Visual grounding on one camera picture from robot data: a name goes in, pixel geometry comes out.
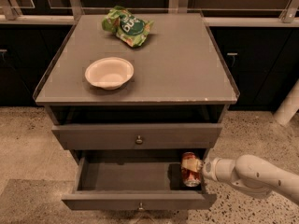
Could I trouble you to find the red coke can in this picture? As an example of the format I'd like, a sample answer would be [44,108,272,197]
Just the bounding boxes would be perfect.
[181,152,201,188]

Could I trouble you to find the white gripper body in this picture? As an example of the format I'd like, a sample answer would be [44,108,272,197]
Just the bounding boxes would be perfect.
[202,158,219,181]

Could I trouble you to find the open grey middle drawer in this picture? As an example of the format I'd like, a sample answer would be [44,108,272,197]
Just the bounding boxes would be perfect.
[62,149,217,211]

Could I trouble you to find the green chip bag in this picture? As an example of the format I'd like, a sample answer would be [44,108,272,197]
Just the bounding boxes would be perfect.
[102,6,154,48]

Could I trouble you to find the white paper bowl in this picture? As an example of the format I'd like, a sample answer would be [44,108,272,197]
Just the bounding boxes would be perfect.
[85,57,134,90]

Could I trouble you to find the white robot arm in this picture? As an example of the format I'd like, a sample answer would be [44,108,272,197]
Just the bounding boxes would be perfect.
[181,152,299,204]

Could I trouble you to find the dark background counter cabinets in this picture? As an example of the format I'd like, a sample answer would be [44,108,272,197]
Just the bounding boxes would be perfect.
[0,0,298,111]

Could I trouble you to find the white cylindrical post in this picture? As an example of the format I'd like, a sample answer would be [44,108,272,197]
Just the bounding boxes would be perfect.
[274,79,299,125]

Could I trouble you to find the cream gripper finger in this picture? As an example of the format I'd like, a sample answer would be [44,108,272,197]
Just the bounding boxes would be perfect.
[181,159,203,173]

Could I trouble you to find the closed grey top drawer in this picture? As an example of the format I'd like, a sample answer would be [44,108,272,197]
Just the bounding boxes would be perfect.
[52,123,222,150]

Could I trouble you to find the grey drawer cabinet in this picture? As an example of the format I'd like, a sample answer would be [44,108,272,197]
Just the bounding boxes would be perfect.
[33,12,241,212]

